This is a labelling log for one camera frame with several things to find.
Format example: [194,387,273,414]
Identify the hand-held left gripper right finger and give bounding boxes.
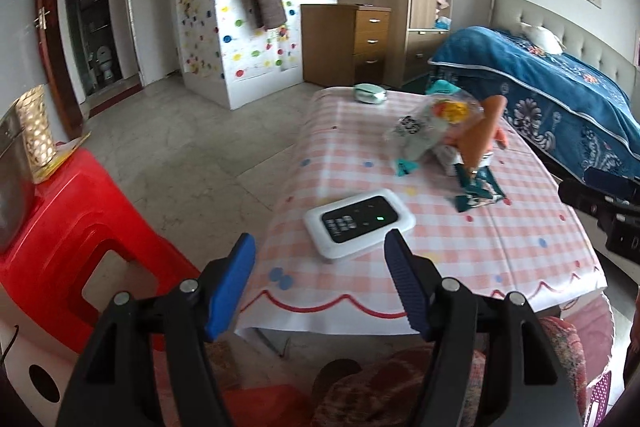
[382,228,583,427]

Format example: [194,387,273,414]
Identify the grey upholstered bed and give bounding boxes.
[489,0,640,188]

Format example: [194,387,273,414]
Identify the red plastic stool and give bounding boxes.
[0,148,201,355]

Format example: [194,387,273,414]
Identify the round green tin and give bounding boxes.
[352,84,388,105]

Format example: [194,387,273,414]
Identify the white toilet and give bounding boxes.
[92,46,117,82]

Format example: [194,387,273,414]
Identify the paper sheet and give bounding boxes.
[35,132,92,182]

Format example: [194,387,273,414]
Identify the green snack packet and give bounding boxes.
[452,164,506,212]

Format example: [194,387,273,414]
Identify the steel bowl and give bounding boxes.
[0,109,38,255]

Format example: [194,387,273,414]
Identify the white mobile router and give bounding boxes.
[303,188,417,264]

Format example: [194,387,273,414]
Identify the white pillow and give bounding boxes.
[520,22,565,55]

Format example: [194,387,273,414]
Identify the white dotted cabinet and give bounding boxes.
[167,0,341,110]

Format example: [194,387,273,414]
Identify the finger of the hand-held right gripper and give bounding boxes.
[584,167,640,200]
[557,179,618,220]

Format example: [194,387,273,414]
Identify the purple plastic handle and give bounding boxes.
[587,369,613,427]

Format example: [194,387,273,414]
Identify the person's plaid pants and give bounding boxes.
[310,317,588,427]

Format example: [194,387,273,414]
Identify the orange carrot plush toy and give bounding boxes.
[447,94,510,170]

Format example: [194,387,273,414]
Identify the brown wooden door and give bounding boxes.
[35,0,86,140]

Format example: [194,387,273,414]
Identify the gold mesh cup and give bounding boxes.
[11,85,58,182]

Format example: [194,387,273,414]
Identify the clear plastic bag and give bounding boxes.
[384,92,483,160]

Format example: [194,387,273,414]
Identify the red plastic object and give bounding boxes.
[220,384,321,427]

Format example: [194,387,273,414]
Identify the pink basket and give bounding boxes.
[560,294,616,427]

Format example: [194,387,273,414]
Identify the wooden nightstand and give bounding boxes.
[300,3,392,88]

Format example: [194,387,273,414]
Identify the pink checkered tablecloth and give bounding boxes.
[234,87,608,338]

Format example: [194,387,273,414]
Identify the blue patterned blanket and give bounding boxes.
[427,26,640,188]

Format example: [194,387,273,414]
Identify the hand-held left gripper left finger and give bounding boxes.
[55,232,258,427]

